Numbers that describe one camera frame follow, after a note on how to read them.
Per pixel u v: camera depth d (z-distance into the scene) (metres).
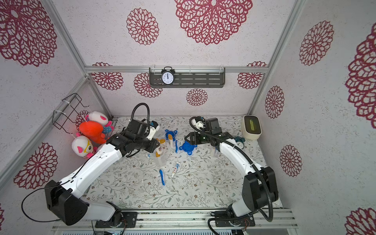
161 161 0.89
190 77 0.93
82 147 0.79
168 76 0.90
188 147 1.03
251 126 1.07
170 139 0.95
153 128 0.69
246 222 0.72
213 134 0.61
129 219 0.74
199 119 0.75
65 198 0.38
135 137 0.58
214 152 0.93
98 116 0.94
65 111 0.76
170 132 1.10
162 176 0.88
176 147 1.02
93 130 0.95
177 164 0.93
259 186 0.43
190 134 0.74
